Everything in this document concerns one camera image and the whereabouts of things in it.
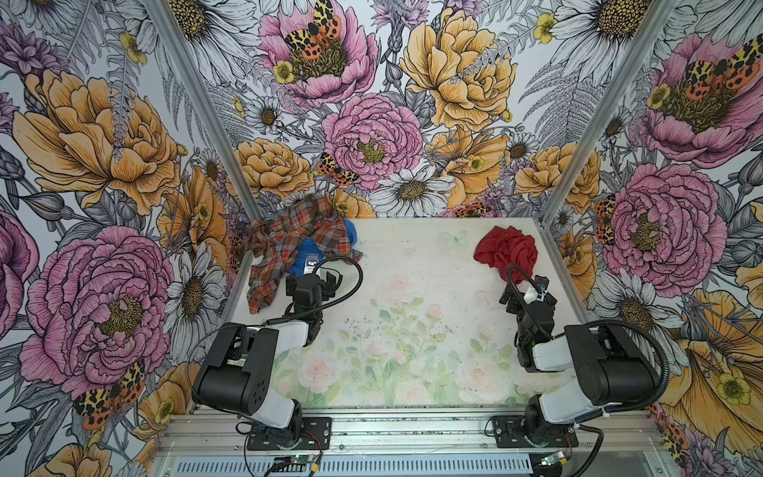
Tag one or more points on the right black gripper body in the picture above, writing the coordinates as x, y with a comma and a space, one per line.
514, 308

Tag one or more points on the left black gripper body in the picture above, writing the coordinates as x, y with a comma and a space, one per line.
328, 290

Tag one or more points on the red cloth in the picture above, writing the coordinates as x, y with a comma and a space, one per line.
501, 248

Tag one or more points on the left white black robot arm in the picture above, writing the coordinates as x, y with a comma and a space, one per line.
236, 374

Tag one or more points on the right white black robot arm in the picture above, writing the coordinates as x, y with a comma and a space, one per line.
616, 367

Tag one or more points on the blue cloth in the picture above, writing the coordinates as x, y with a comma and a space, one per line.
308, 253

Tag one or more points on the plaid flannel cloth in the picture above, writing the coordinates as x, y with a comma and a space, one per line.
276, 243

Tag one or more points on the right green circuit board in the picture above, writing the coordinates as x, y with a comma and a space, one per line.
556, 458

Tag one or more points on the green circuit board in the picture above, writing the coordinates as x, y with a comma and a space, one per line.
296, 463
556, 458

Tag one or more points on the left green circuit board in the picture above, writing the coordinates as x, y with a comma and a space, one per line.
296, 463

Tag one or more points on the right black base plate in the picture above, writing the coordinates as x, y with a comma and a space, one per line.
512, 431

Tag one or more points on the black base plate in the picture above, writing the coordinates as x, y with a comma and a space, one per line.
311, 433
512, 431

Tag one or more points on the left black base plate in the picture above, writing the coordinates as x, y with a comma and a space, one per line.
311, 433

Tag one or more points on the aluminium front rail frame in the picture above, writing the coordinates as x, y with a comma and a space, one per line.
396, 431

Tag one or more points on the right aluminium corner post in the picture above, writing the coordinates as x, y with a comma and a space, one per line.
643, 43

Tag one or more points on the aluminium corner post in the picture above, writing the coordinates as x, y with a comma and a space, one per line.
185, 65
643, 43

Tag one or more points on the white slotted cable duct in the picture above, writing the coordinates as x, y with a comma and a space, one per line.
511, 464

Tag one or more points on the left aluminium corner post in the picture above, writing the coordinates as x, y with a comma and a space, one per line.
185, 65

